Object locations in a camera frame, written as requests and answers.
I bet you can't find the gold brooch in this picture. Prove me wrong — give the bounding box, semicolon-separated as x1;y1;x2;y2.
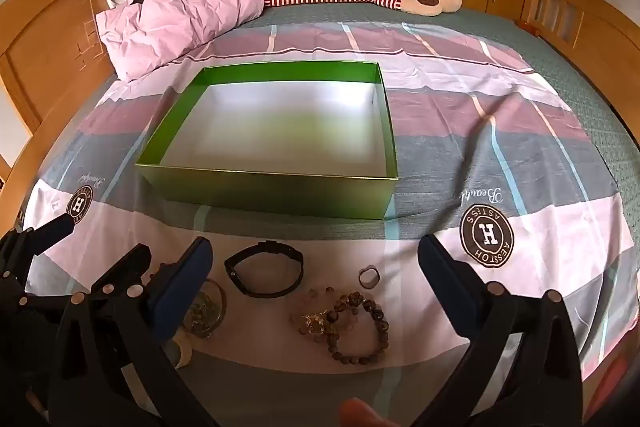
299;313;328;338

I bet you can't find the bronze metal bangle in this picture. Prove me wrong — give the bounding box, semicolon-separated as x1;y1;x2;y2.
182;279;228;339

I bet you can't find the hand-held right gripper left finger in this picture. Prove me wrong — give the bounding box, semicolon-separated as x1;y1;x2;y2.
47;236;221;427

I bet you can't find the black wristwatch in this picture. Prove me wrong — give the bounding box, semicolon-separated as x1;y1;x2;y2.
224;240;305;299

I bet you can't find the person's right hand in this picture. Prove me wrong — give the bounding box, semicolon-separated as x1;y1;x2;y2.
339;397;396;427

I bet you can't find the striped printed bedsheet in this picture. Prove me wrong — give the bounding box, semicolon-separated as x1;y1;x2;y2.
20;19;626;427

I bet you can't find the green cardboard box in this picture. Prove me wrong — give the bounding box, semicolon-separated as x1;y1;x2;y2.
135;61;399;221

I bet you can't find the clear bead bracelet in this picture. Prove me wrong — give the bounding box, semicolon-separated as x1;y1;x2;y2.
291;287;346;338

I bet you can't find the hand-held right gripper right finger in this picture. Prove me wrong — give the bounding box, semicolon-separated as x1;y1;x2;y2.
417;234;586;427

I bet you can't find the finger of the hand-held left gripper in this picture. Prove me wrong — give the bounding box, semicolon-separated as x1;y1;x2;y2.
92;243;153;303
0;212;77;268

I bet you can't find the pink pillow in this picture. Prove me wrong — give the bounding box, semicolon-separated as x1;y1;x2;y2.
95;0;266;82

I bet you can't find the white bracelet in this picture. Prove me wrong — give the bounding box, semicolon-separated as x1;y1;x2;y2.
170;337;193;368

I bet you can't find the dark bead bracelet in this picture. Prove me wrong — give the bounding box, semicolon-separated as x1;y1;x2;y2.
325;292;390;365

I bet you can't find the small dark ring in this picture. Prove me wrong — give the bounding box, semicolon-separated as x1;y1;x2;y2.
358;265;381;290

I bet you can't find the wooden footboard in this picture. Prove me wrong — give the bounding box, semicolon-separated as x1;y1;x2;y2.
520;0;640;128

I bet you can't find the wooden headboard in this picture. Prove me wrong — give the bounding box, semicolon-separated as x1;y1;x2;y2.
0;0;136;212

